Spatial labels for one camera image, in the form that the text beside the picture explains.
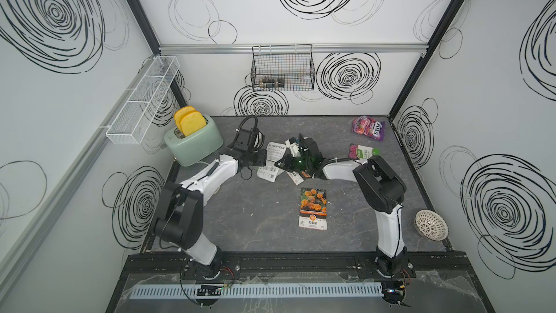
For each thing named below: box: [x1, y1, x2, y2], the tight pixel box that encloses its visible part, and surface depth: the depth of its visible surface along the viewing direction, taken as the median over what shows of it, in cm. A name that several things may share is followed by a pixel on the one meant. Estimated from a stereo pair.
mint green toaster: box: [164, 115, 224, 167], surface depth 95 cm
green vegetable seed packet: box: [257, 142, 287, 183], surface depth 96 cm
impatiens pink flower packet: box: [348, 144, 381, 160], surface depth 107 cm
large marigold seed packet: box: [298, 187, 328, 230], surface depth 88 cm
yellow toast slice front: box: [180, 110, 207, 137], surface depth 93 cm
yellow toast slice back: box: [173, 105, 197, 132], surface depth 93 cm
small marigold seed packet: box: [285, 170, 305, 186], surface depth 96 cm
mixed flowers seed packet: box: [285, 136, 302, 158], surface depth 91 cm
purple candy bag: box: [351, 115, 386, 142], surface depth 114 cm
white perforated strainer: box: [414, 208, 449, 242], surface depth 82 cm
